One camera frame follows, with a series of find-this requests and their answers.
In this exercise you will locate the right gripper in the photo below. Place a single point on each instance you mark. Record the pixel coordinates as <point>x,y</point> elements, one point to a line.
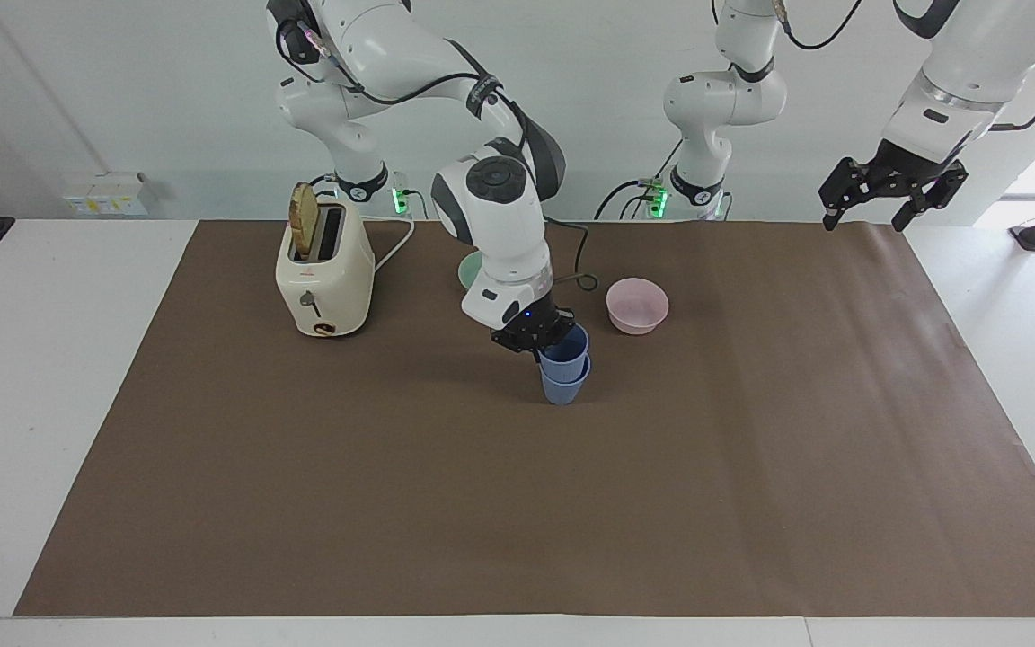
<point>537,318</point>

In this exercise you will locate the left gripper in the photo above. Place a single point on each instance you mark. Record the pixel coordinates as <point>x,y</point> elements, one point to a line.
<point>915,171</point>

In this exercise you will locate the blue plastic cup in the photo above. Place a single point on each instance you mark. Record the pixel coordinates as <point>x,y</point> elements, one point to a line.
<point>567,355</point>
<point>564,388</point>

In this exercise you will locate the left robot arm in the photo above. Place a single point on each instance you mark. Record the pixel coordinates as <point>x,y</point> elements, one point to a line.
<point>715,99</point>

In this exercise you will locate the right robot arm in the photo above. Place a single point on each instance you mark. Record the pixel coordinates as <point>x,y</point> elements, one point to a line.
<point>490,225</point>

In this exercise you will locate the light green bowl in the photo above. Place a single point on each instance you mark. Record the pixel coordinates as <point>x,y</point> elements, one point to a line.
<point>469,270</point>

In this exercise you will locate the pink bowl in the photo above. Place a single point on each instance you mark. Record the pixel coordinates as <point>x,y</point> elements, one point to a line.
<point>636,305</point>

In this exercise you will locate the cream toaster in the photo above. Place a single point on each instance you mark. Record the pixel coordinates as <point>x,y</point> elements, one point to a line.
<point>324,283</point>

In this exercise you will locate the slice of toast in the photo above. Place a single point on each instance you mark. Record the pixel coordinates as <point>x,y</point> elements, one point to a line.
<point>302,220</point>

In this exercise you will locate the white wall socket box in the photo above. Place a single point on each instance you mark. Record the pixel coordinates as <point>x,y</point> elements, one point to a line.
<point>104,196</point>

